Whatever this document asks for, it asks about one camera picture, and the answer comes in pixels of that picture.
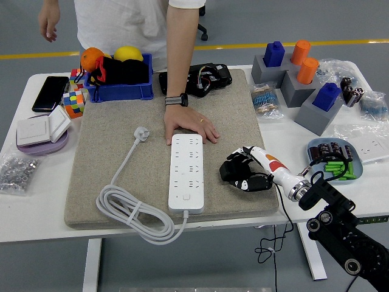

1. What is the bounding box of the purple plate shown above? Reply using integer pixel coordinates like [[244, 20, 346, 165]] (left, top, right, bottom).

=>
[[15, 114, 70, 156]]

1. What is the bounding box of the large colourful puzzle cube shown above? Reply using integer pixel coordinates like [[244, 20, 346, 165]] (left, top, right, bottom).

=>
[[62, 90, 86, 119]]

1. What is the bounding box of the person's right hand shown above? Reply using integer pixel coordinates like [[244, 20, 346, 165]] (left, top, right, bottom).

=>
[[38, 3, 61, 43]]

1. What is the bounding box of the light blue plate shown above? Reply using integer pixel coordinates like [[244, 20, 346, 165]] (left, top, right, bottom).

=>
[[306, 137, 365, 186]]

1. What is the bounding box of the clear plastic bag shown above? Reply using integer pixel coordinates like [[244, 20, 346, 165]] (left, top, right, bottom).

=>
[[315, 58, 358, 89]]

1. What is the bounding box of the black opened electronic device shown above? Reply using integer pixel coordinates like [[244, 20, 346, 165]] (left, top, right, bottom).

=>
[[158, 63, 233, 98]]

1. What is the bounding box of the thin black adapter cord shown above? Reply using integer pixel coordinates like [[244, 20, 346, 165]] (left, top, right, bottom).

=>
[[250, 173, 295, 292]]

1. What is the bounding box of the bag of metal nuts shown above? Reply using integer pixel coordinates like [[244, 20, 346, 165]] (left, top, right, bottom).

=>
[[0, 151, 42, 196]]

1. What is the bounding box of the blue plastic bin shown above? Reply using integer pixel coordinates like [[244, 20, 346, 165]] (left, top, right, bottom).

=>
[[83, 53, 154, 103]]

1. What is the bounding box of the white power strip cable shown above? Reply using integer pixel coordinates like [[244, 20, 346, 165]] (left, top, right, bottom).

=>
[[95, 126, 189, 246]]

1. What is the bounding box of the small colourful puzzle cube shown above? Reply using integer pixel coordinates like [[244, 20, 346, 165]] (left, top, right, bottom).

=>
[[69, 68, 89, 92]]

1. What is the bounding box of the black capacitor bundle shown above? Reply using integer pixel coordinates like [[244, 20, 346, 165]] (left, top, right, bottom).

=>
[[339, 77, 365, 108]]

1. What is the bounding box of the black smartphone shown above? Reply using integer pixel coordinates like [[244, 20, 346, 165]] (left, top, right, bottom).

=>
[[31, 75, 70, 113]]

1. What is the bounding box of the black drawstring pouch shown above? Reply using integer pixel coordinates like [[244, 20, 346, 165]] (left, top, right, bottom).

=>
[[89, 55, 150, 103]]

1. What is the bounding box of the white flat wall switch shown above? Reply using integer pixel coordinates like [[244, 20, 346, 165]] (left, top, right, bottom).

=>
[[16, 115, 51, 147]]

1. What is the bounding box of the yellow lemon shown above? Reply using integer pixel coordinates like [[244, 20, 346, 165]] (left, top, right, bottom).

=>
[[113, 45, 144, 63]]

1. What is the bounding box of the grey block with orange cylinder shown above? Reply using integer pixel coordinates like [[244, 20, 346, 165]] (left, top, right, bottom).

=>
[[280, 69, 322, 108]]

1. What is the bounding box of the orange cylinder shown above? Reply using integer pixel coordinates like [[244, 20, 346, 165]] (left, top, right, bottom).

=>
[[290, 39, 312, 66], [296, 57, 320, 85]]

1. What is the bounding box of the person's torso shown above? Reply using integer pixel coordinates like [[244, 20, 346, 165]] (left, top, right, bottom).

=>
[[72, 0, 207, 72]]

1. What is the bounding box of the grey block with two holes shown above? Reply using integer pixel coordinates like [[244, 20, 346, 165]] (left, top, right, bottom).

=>
[[250, 53, 294, 89]]

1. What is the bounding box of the bag of resistors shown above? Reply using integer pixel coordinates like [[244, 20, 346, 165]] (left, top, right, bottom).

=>
[[250, 82, 285, 120], [358, 90, 389, 123]]

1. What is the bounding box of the white tilted wall switch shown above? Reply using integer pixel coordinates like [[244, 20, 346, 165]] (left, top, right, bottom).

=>
[[47, 105, 72, 144]]

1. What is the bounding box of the orange fruit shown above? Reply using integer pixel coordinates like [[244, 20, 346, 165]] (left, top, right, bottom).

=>
[[80, 47, 106, 73]]

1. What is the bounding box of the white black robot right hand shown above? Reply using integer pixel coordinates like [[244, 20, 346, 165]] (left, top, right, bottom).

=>
[[226, 145, 301, 195]]

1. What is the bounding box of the black plug adapter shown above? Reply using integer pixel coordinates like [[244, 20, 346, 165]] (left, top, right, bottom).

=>
[[219, 158, 253, 183]]

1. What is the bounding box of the clear bag around socket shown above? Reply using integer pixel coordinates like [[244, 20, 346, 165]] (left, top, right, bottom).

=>
[[332, 123, 389, 167]]

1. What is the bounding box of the white wall socket panel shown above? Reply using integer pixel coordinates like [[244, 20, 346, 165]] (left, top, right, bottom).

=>
[[352, 136, 389, 164]]

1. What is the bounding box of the white power strip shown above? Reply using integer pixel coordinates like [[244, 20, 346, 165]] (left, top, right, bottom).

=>
[[168, 133, 205, 214]]

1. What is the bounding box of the black table control panel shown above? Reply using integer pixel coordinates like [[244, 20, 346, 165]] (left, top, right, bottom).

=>
[[357, 215, 389, 225]]

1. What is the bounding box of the person's left hand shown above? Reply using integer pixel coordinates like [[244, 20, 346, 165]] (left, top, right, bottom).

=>
[[164, 103, 221, 146]]

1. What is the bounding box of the grey-brown mat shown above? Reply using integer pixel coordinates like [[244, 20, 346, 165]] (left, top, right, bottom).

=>
[[63, 68, 280, 231]]

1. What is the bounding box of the black wrist watch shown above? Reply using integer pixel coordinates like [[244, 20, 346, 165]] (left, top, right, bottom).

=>
[[165, 92, 189, 107]]

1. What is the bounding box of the grey block with blue peg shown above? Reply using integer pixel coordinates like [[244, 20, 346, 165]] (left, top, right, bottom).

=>
[[294, 91, 343, 137]]

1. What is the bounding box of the blue square peg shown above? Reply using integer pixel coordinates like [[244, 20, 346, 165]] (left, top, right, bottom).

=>
[[312, 82, 342, 113], [263, 41, 286, 68]]

